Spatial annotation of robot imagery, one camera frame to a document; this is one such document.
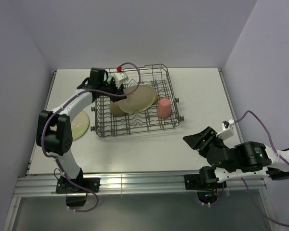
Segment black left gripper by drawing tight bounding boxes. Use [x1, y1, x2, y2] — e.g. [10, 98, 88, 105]
[98, 77, 126, 103]

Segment black bowl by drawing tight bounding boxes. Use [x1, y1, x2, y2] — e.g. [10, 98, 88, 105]
[109, 102, 126, 116]

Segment large pink green plate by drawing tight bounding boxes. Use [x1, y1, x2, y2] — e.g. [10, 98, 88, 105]
[118, 84, 155, 114]

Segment grey wire dish rack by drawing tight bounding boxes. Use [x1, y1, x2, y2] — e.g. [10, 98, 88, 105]
[90, 64, 184, 138]

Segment pink cup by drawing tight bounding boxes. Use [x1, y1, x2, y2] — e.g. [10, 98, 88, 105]
[157, 98, 171, 118]

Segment small cream plate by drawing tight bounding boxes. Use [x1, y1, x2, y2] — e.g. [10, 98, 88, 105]
[71, 111, 90, 140]

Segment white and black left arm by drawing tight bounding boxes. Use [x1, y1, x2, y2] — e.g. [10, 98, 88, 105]
[36, 67, 128, 193]

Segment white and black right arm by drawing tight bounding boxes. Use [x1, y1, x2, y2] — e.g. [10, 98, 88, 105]
[183, 127, 289, 190]

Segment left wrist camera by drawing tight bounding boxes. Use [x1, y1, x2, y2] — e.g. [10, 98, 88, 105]
[113, 66, 129, 87]

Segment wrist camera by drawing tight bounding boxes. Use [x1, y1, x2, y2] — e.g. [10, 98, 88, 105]
[113, 66, 129, 87]
[217, 119, 235, 141]

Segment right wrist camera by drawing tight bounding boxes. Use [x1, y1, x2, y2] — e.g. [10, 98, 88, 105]
[217, 119, 235, 141]

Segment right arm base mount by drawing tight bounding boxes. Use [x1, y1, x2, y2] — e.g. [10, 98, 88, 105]
[184, 174, 227, 208]

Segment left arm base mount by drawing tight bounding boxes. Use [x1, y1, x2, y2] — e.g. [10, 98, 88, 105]
[55, 177, 100, 211]

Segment aluminium rail frame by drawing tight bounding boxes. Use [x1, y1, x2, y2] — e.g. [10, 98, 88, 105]
[2, 168, 280, 231]

